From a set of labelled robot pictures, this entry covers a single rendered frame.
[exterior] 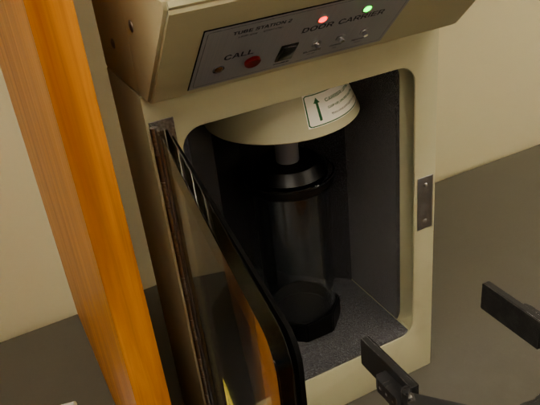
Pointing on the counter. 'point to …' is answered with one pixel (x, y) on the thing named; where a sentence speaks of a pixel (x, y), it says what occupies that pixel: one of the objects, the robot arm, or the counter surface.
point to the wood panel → (80, 191)
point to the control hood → (183, 62)
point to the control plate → (223, 53)
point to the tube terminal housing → (407, 241)
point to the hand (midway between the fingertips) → (435, 327)
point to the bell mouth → (291, 119)
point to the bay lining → (345, 176)
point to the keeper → (424, 202)
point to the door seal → (264, 299)
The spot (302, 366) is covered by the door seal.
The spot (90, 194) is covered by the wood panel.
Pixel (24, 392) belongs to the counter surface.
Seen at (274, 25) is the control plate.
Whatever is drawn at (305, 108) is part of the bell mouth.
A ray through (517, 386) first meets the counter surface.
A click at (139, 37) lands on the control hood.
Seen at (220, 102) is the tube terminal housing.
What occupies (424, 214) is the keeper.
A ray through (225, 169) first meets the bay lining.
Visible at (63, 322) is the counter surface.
